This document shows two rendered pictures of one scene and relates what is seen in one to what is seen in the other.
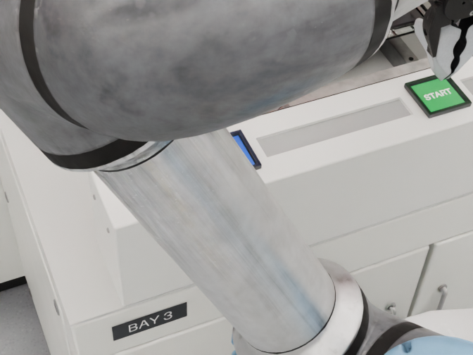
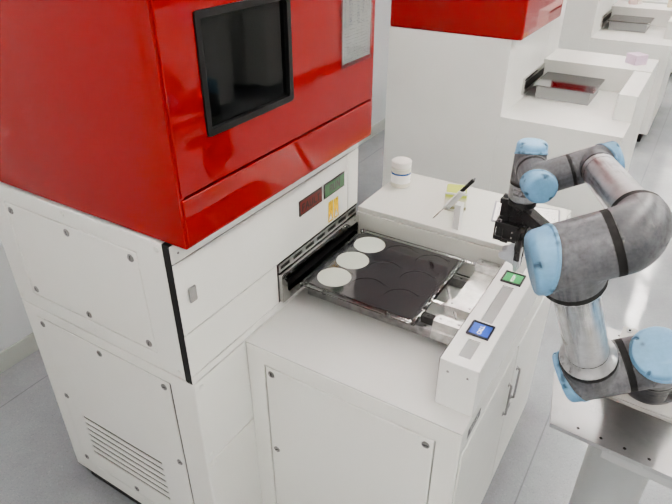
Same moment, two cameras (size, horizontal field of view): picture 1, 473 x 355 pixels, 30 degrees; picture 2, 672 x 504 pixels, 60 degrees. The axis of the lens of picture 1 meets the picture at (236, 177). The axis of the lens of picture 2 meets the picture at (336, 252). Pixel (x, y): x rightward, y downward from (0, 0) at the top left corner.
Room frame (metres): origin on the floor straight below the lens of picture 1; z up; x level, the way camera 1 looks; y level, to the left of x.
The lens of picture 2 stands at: (-0.10, 0.91, 1.86)
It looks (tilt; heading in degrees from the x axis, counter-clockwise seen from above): 32 degrees down; 327
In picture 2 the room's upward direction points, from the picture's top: straight up
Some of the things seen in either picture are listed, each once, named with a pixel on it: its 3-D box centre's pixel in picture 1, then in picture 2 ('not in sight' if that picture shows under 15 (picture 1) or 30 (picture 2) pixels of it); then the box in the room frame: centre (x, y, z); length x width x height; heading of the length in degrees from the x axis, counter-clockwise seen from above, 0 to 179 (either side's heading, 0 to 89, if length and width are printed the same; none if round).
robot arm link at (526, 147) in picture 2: not in sight; (529, 163); (0.75, -0.22, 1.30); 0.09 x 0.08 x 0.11; 140
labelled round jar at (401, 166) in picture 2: not in sight; (401, 172); (1.38, -0.34, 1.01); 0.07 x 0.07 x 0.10
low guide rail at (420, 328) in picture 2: not in sight; (382, 314); (0.94, 0.07, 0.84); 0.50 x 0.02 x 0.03; 25
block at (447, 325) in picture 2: not in sight; (449, 325); (0.75, 0.00, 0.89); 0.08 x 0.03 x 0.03; 25
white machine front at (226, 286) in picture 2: not in sight; (283, 243); (1.17, 0.26, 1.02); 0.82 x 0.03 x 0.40; 115
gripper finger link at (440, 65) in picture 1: (431, 40); (509, 257); (0.75, -0.20, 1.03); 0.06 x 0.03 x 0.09; 25
